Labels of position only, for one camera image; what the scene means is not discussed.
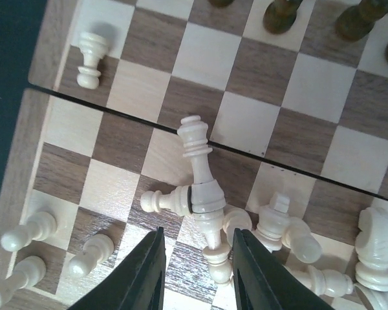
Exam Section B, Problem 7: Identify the white pawn near board edge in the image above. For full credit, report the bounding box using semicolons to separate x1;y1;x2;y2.
76;32;109;90

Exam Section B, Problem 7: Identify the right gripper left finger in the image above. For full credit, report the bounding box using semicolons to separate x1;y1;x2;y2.
69;227;166;310

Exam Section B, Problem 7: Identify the row of dark chess pieces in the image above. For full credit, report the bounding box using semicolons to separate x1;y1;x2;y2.
204;1;388;68

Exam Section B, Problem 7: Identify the white knight chess piece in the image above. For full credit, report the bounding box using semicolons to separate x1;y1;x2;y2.
355;207;388;292

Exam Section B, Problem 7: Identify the white queen chess piece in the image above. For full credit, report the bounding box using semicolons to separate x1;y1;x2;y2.
177;115;226;222

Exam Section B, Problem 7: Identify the pile of white chess pieces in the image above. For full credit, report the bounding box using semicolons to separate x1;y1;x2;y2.
0;185;388;310

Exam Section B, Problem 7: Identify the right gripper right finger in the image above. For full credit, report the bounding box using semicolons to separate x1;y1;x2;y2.
233;228;332;310

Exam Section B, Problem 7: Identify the wooden chess board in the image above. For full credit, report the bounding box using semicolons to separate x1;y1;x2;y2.
0;0;388;310

